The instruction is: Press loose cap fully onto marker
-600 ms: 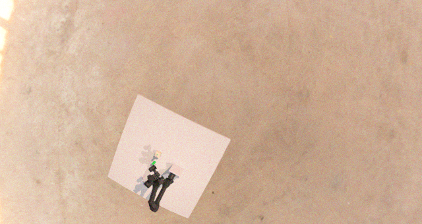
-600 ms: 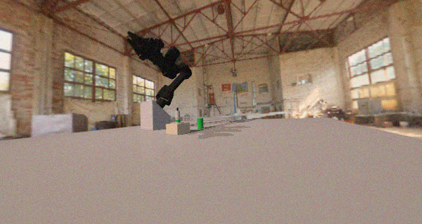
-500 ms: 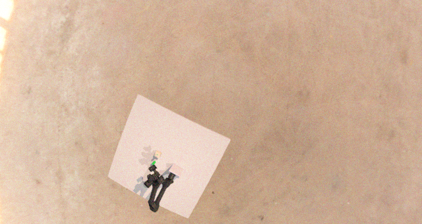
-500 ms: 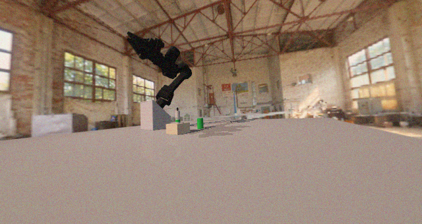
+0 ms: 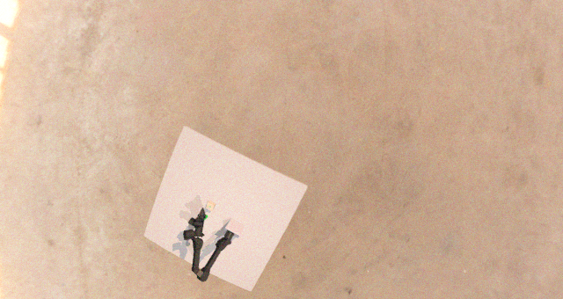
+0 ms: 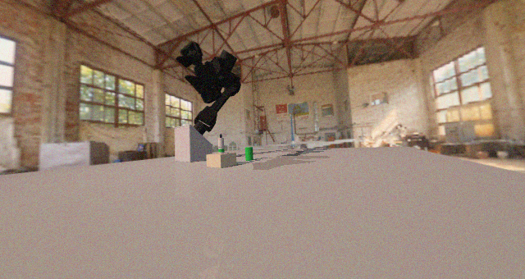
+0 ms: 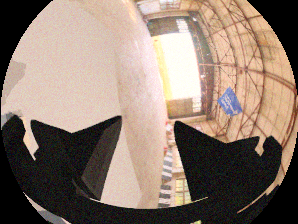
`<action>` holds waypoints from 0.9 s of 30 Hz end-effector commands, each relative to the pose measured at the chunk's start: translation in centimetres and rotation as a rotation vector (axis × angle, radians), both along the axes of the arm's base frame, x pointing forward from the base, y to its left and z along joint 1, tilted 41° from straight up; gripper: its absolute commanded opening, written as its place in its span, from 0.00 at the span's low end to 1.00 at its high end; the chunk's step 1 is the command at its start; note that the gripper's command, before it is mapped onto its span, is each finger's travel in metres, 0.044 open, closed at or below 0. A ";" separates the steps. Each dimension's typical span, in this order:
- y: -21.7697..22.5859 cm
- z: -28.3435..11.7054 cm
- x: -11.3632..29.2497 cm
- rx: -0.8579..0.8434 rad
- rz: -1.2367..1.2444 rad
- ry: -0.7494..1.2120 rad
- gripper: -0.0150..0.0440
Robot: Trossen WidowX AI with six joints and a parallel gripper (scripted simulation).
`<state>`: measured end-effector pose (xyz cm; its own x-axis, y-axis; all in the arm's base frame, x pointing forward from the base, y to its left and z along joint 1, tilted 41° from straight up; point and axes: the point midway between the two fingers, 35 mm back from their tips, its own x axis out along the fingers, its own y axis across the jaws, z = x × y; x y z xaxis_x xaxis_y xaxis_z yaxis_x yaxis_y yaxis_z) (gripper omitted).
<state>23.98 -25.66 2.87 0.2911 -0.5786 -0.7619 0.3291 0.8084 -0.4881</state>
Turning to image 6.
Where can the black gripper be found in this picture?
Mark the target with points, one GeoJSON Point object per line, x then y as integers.
{"type": "Point", "coordinates": [192, 54]}

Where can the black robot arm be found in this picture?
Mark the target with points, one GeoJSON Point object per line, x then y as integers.
{"type": "Point", "coordinates": [221, 68]}

